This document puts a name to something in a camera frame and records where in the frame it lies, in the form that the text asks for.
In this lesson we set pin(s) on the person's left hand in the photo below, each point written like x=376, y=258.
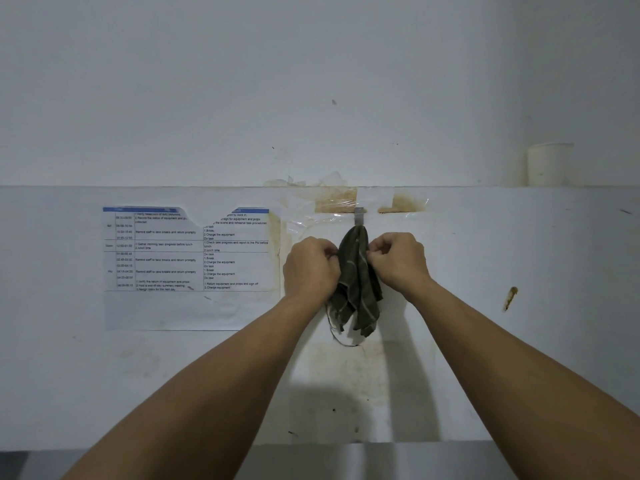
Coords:
x=310, y=268

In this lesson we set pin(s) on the person's right hand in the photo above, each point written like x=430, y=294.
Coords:
x=400, y=259

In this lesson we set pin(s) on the person's left fingers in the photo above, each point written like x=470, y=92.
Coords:
x=331, y=254

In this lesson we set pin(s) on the person's right fingers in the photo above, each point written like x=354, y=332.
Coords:
x=376, y=250

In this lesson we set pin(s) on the dark green striped cloth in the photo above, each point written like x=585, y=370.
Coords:
x=357, y=284

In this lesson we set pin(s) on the person's right forearm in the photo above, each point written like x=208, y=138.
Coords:
x=530, y=389

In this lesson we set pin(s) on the person's left forearm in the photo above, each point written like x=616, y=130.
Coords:
x=185, y=389

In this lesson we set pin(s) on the clear adhesive tape patch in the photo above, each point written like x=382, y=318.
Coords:
x=350, y=204

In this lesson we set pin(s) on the printed paper schedule sheet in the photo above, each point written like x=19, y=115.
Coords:
x=190, y=267

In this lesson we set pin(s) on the white paper cup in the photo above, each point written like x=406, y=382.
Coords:
x=549, y=164

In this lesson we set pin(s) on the metal wall hook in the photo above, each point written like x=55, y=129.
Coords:
x=358, y=217

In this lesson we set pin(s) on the rusty wall screw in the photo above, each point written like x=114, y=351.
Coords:
x=510, y=297

